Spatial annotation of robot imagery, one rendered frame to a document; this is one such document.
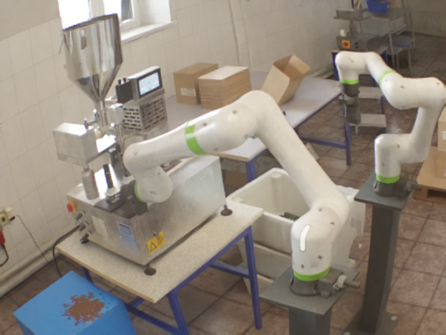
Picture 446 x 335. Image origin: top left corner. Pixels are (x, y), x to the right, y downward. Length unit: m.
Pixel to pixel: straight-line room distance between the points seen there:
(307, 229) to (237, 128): 0.35
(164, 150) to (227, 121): 0.27
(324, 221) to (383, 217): 0.72
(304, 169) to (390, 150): 0.56
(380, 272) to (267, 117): 1.10
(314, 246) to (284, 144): 0.34
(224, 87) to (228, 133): 2.23
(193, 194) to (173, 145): 0.66
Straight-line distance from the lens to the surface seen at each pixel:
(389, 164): 2.06
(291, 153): 1.60
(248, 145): 3.11
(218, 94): 3.70
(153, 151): 1.69
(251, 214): 2.41
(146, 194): 1.83
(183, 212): 2.22
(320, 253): 1.51
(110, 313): 2.23
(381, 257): 2.32
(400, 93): 1.71
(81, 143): 2.07
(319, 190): 1.61
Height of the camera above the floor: 1.98
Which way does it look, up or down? 26 degrees down
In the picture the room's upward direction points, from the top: 8 degrees counter-clockwise
